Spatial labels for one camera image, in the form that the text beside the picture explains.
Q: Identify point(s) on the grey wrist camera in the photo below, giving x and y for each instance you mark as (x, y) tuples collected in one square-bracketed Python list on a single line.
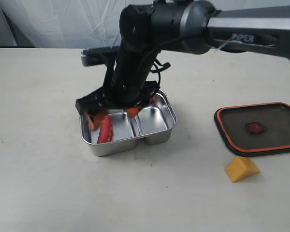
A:
[(99, 56)]

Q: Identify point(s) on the red toy sausage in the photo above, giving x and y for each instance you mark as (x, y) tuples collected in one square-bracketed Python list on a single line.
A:
[(106, 131)]

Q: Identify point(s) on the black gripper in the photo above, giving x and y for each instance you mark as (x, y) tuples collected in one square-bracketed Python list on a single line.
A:
[(124, 87)]

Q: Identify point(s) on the yellow toy cheese wedge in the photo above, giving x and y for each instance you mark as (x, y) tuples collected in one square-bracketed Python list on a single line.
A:
[(240, 168)]

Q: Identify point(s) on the dark transparent lunchbox lid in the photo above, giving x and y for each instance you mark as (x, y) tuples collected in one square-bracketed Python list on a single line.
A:
[(255, 130)]

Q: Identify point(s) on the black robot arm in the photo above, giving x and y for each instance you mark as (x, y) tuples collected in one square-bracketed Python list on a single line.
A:
[(185, 26)]

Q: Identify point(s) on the stainless steel two-compartment lunchbox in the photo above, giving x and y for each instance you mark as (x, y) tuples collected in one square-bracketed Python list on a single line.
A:
[(154, 125)]

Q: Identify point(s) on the white backdrop cloth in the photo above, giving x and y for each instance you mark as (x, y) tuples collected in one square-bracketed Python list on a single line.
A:
[(69, 23)]

